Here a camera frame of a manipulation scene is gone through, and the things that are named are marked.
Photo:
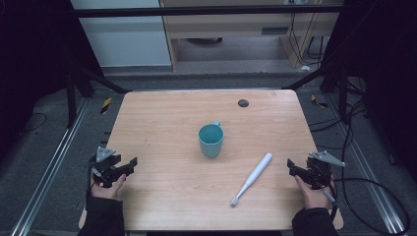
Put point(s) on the person's left hand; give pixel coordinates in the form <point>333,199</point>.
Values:
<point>105,192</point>

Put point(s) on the aluminium floor rail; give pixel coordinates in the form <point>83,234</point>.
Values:
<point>370,173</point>
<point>49,173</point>

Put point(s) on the dark curtain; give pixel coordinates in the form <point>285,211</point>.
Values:
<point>32,49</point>
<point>387,49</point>

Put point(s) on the person's right hand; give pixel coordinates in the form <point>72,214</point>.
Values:
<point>312,197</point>

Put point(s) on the white electric toothbrush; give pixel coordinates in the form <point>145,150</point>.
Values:
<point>257,173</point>

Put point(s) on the small white floor object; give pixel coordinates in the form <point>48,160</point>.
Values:
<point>305,68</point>

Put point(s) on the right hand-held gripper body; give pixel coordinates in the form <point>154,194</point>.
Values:
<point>321,170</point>

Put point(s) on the yellow black floor tape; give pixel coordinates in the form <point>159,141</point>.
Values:
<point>106,105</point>
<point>318,102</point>

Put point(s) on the teal cup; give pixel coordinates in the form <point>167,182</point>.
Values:
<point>211,146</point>

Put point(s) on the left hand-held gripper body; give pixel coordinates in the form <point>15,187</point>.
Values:
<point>104,164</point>

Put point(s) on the black metal frame strut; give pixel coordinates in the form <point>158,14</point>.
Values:
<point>98,78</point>
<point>314,76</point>

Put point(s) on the black horizontal frame bar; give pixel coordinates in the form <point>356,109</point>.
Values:
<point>203,11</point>

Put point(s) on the light wooden desk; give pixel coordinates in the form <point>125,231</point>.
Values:
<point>229,28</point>

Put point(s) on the white cabinet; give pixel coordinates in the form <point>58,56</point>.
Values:
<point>124,42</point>

